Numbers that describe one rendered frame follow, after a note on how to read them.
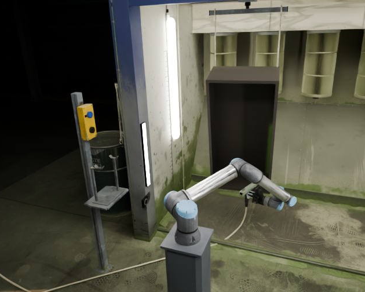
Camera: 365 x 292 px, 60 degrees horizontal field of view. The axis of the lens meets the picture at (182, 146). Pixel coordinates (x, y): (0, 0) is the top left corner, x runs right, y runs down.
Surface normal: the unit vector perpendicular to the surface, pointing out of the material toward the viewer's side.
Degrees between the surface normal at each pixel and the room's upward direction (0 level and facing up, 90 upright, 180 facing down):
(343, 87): 90
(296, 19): 90
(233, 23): 90
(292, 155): 57
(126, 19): 90
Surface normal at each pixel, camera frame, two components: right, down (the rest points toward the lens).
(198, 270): 0.40, 0.32
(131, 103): -0.36, 0.35
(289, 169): -0.33, -0.22
